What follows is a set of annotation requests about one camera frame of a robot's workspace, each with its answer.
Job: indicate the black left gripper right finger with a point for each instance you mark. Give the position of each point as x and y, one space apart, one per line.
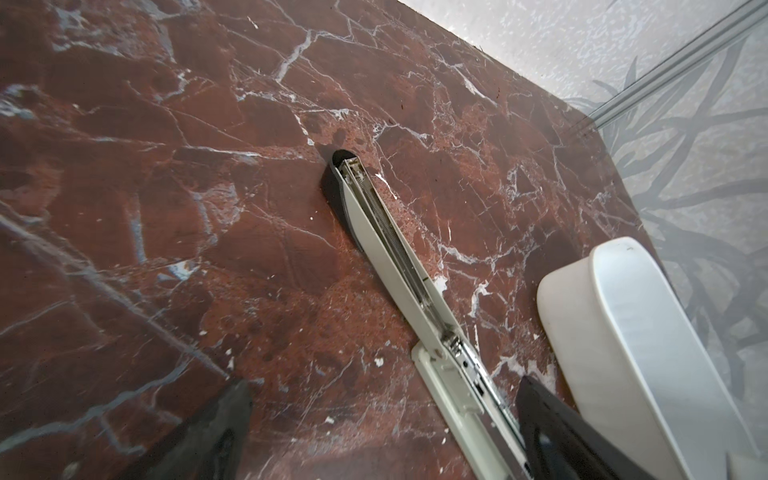
559 444

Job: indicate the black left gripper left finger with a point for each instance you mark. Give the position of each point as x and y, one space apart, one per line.
207 445

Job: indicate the white plastic tray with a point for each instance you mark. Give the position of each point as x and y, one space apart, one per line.
637 371

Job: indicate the aluminium cage frame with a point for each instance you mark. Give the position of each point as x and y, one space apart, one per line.
732 28

